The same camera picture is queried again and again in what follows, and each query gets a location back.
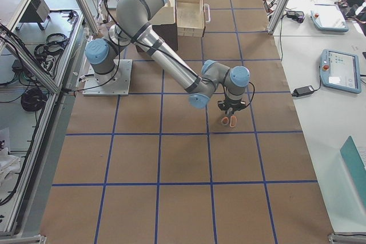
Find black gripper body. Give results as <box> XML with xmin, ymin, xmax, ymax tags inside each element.
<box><xmin>217</xmin><ymin>99</ymin><xmax>245</xmax><ymax>113</ymax></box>

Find black orange scissors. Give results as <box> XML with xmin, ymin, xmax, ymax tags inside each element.
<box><xmin>220</xmin><ymin>114</ymin><xmax>237</xmax><ymax>128</ymax></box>

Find open wooden drawer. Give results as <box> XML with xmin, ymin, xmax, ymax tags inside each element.
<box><xmin>176</xmin><ymin>0</ymin><xmax>206</xmax><ymax>37</ymax></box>

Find black power brick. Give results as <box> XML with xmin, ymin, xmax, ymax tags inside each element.
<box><xmin>292</xmin><ymin>85</ymin><xmax>315</xmax><ymax>97</ymax></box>

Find dark brown wooden cabinet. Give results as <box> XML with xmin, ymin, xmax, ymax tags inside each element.
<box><xmin>152</xmin><ymin>23</ymin><xmax>178</xmax><ymax>51</ymax></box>

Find teach pendant with screen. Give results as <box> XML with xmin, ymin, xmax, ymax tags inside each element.
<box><xmin>320</xmin><ymin>49</ymin><xmax>361</xmax><ymax>94</ymax></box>

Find teal laptop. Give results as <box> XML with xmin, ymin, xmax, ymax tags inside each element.
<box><xmin>340</xmin><ymin>136</ymin><xmax>365</xmax><ymax>208</ymax></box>

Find grey metal box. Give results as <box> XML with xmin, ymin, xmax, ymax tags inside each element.
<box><xmin>19</xmin><ymin>0</ymin><xmax>50</xmax><ymax>30</ymax></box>

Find white drawer handle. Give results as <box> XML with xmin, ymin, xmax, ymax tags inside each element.
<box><xmin>204</xmin><ymin>3</ymin><xmax>211</xmax><ymax>23</ymax></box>

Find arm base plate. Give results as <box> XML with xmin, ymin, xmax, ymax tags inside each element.
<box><xmin>82</xmin><ymin>58</ymin><xmax>133</xmax><ymax>96</ymax></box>

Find coiled black cables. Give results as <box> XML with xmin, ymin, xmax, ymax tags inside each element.
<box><xmin>20</xmin><ymin>88</ymin><xmax>47</xmax><ymax>113</ymax></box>

